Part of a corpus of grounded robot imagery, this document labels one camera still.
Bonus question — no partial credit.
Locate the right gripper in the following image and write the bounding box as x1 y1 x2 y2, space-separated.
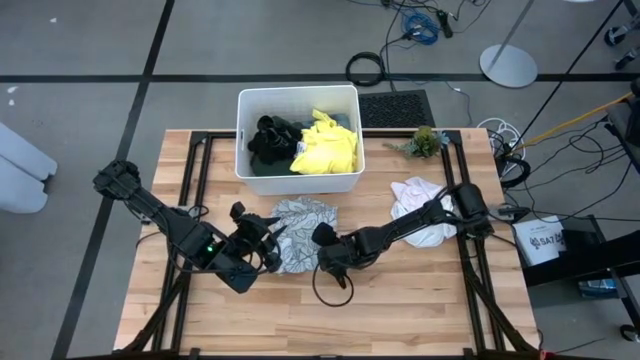
310 222 362 290

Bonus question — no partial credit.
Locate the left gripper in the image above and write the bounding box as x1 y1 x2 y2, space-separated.
229 201 289 274

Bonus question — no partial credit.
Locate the white black-lined patterned garment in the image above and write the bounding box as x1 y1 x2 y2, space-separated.
269 195 339 275

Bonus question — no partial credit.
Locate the dark green buttoned garment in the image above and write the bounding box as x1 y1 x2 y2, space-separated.
249 153 302 178

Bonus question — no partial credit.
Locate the black garment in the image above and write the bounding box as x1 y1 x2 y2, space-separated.
247 114 305 166

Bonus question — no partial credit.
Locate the plain white garment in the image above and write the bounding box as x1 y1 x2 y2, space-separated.
394 197 459 250

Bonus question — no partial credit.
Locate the yellow garment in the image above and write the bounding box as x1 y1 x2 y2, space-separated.
289 108 359 175

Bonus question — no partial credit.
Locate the white perforated laundry basket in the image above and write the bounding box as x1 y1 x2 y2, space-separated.
234 84 366 196

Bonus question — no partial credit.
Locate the small potted succulent plant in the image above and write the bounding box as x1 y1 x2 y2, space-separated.
383 125 451 160

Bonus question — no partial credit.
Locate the black floor mat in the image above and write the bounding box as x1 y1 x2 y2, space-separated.
355 89 437 130

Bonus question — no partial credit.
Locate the black power adapter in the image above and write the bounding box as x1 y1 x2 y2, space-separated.
497 205 531 220

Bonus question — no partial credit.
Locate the white labelled box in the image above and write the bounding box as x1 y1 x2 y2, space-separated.
513 214 569 267

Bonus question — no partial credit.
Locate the grey round-base stand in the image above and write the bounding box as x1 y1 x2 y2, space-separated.
478 0 540 90

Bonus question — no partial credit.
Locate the black equipment cart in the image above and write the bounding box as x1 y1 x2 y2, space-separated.
519 214 640 346

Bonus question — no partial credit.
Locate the black power strip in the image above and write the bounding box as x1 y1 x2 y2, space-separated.
435 8 455 40

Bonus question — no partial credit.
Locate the light grey padded object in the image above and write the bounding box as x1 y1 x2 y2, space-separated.
0 122 59 215

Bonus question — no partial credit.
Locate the blue packet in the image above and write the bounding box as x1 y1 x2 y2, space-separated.
579 278 617 297

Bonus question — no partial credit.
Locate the long yellow bar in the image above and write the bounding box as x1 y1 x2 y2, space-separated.
512 91 636 151

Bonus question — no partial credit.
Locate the thin black pole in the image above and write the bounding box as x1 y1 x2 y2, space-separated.
514 0 626 146

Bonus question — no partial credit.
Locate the black caster wheel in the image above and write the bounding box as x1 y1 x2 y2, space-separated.
603 22 640 47
613 45 640 71

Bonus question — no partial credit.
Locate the black aluminium table frame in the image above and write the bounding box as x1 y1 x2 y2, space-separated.
114 128 542 360

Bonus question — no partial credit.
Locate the coiled black cable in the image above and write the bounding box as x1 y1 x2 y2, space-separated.
344 51 387 88

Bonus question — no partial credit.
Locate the coiled white cable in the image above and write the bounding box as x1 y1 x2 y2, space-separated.
475 117 525 157

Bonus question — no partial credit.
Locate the black cable loop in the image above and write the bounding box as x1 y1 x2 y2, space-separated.
498 156 533 190

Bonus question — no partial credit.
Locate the coiled blue cable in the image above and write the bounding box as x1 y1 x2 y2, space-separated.
401 10 441 47

